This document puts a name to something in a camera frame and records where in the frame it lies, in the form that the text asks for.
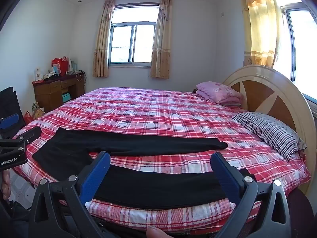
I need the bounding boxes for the wooden round headboard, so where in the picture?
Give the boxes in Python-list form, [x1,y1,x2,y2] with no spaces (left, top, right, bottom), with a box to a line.
[222,65,316,197]

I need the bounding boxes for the sliding window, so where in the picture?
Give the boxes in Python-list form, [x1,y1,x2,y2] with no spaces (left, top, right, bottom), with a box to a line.
[108,3,160,67]

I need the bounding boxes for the black case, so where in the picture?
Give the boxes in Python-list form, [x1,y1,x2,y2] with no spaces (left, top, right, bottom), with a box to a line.
[0,86,25,139]

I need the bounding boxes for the large bright window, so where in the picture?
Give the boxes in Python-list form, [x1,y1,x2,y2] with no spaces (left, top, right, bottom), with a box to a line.
[272,0,317,101]

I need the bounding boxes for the red gift bag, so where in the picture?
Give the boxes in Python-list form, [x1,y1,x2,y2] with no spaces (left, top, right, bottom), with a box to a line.
[51,56,69,75]

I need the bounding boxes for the person's left hand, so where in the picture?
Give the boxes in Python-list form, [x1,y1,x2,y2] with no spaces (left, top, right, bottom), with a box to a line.
[0,171,12,202]

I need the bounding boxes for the dark maroon cloth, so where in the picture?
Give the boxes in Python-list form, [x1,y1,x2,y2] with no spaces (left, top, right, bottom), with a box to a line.
[287,188,316,238]

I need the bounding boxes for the pink folded quilt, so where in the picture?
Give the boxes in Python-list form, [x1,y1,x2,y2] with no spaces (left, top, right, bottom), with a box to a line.
[196,81,244,107]

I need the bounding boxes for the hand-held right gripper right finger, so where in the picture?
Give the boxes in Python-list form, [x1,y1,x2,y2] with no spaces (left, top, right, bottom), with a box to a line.
[210,152,292,238]

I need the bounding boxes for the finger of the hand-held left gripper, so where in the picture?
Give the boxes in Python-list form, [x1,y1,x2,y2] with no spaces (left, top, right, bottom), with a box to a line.
[0,126,42,152]
[0,114,20,130]

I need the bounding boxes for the person's right hand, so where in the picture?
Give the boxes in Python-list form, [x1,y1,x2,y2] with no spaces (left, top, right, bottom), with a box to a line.
[146,226,175,238]

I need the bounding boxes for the yellow curtain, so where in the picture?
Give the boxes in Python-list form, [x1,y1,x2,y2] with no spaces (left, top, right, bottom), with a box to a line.
[237,0,284,69]

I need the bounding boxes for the striped pillow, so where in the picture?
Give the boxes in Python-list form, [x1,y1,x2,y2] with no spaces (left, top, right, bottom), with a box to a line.
[232,111,307,162]

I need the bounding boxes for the black pants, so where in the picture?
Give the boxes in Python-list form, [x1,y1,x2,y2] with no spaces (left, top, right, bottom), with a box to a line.
[32,126,257,209]

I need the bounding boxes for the red plaid bedsheet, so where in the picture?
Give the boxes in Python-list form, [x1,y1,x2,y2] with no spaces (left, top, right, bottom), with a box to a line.
[12,87,311,234]

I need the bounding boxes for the brown wooden desk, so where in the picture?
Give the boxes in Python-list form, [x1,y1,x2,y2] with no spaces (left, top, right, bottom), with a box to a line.
[32,72,86,113]

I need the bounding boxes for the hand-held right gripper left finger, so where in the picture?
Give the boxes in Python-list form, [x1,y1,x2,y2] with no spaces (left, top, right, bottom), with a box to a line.
[28,151,111,238]

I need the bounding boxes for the patterned paper bag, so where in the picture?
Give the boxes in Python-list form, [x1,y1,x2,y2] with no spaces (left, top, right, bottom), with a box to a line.
[31,102,46,120]

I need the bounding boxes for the beige floral curtain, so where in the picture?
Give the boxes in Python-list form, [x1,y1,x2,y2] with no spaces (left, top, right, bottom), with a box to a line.
[150,0,173,79]
[92,0,116,78]

